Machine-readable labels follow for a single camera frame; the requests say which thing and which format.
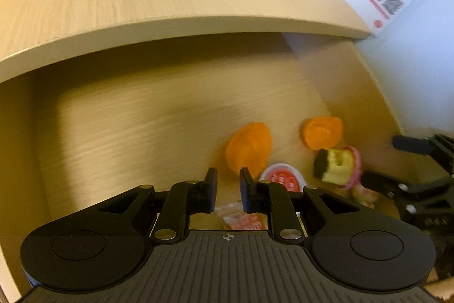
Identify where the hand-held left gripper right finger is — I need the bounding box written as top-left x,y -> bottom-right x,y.
240,167 -> 363,245

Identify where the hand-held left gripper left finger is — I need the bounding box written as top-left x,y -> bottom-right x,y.
96,167 -> 218,244

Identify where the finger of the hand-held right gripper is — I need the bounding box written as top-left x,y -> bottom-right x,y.
392,133 -> 454,179
360,169 -> 454,224

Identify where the small doll figure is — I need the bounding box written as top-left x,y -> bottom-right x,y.
349,182 -> 382,209

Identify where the red snack packet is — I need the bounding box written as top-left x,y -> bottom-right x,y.
216,202 -> 267,231

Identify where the orange plastic shell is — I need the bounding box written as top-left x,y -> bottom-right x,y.
301,116 -> 344,150
225,122 -> 273,177

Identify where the yellow toy cake pink rim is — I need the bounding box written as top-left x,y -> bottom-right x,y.
312,146 -> 362,190

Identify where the red round lid cup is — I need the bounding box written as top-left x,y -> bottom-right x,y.
259,163 -> 307,193

